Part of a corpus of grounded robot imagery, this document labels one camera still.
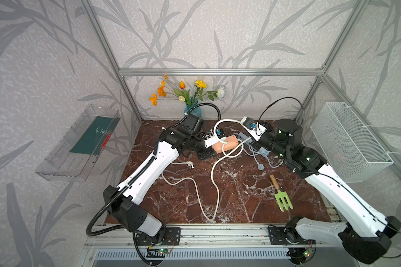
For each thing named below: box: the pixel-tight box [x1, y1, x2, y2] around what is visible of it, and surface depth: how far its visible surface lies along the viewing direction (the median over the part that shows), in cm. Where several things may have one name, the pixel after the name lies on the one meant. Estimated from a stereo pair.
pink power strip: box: [212, 135, 239, 155], surface depth 72 cm
